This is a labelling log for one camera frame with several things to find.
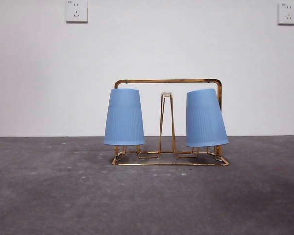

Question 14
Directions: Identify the white wall socket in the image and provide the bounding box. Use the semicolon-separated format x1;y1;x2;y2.
65;0;88;24
277;2;294;25

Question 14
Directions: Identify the blue ribbed plastic cup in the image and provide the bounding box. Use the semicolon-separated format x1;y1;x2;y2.
102;88;146;146
186;88;229;148

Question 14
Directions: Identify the gold wire cup rack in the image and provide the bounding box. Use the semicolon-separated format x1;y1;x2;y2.
111;78;230;167

